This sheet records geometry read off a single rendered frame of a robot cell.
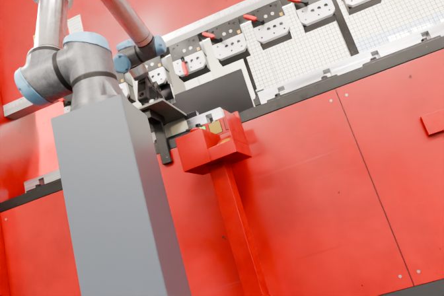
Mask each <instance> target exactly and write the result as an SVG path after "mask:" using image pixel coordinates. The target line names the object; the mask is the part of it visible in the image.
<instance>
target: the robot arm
mask: <svg viewBox="0 0 444 296"><path fill-rule="evenodd" d="M101 1H102V3H103V4H104V6H105V7H106V8H107V9H108V10H109V11H110V13H111V14H112V16H113V17H114V18H115V19H116V20H117V21H118V23H119V24H120V26H121V27H122V28H123V29H124V30H125V31H126V33H127V34H128V36H129V37H130V38H131V40H130V39H129V40H125V41H123V42H121V43H119V44H118V45H117V46H116V49H117V51H118V53H117V54H116V55H115V56H114V57H113V59H112V51H111V49H110V46H109V43H108V41H107V39H106V38H105V37H103V36H101V35H99V34H97V33H94V32H75V33H72V34H70V35H68V36H67V16H68V10H69V9H70V8H71V7H72V5H73V0H34V2H35V3H36V4H37V5H38V16H37V23H36V33H35V40H34V48H32V49H31V50H30V51H29V52H28V55H27V57H26V65H25V66H24V67H20V68H19V69H18V70H17V71H16V72H15V83H16V86H17V88H18V90H19V91H20V93H21V94H22V95H23V97H25V99H27V100H28V101H29V102H31V103H32V104H35V105H37V106H44V105H46V104H49V103H50V104H51V103H53V102H54V101H56V100H59V99H61V98H63V97H65V96H68V95H70V94H72V93H73V97H72V101H71V109H70V112H71V111H74V110H76V109H79V108H82V107H85V106H88V105H91V104H94V103H96V102H100V101H102V100H106V99H108V98H111V97H113V96H117V95H119V94H120V95H122V96H123V97H124V98H126V99H127V97H126V96H125V94H124V92H123V91H122V89H121V88H120V86H119V84H118V79H117V76H116V72H118V73H125V72H127V71H128V73H130V74H131V76H132V77H133V80H134V81H138V82H137V100H138V101H139V103H141V105H142V106H143V105H146V104H149V103H150V102H149V101H150V100H152V99H154V100H155V99H156V97H157V100H158V99H160V98H163V99H164V96H163V94H162V93H161V89H160V87H159V85H158V83H157V81H154V82H153V81H152V79H151V77H150V76H149V72H148V69H147V67H146V65H145V63H144V62H146V61H149V60H150V59H153V58H155V57H159V56H160V55H162V54H164V53H165V52H166V51H167V47H166V44H165V41H164V40H163V38H162V37H161V36H160V35H157V36H153V35H152V33H151V32H150V31H149V29H148V28H147V27H146V25H145V24H144V22H143V21H142V20H141V18H140V17H139V15H138V14H137V13H136V11H135V10H134V9H133V7H132V6H131V5H130V3H129V2H128V0H101ZM133 42H134V43H135V44H136V45H135V44H134V43H133ZM127 100H128V99H127Z"/></svg>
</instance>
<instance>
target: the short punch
mask: <svg viewBox="0 0 444 296"><path fill-rule="evenodd" d="M160 89H161V93H162V94H163V96H164V99H165V100H166V101H167V102H169V103H170V104H173V103H175V102H176V101H175V96H174V92H173V89H172V85H171V84H167V85H165V86H163V87H160Z"/></svg>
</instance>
